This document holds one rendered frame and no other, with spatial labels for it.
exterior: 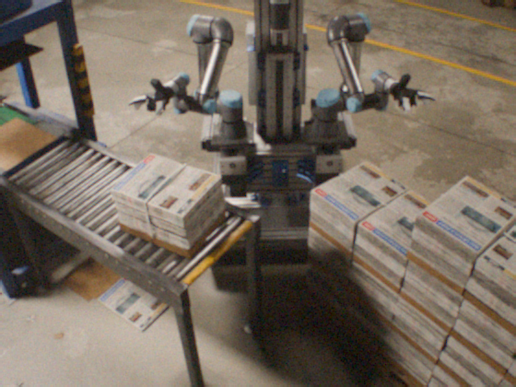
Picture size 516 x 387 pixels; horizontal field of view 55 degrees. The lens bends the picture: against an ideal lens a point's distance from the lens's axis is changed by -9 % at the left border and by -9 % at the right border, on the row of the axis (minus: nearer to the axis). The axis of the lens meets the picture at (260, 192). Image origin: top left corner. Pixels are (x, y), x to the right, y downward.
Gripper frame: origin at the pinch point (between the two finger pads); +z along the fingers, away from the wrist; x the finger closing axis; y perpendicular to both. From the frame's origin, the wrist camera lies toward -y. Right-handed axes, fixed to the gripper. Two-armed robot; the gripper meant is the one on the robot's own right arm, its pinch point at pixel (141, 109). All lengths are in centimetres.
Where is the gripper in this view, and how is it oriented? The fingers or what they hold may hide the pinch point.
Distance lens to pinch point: 234.6
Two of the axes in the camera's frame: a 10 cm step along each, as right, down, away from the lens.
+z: -4.2, 5.7, -7.0
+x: -9.0, -3.6, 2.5
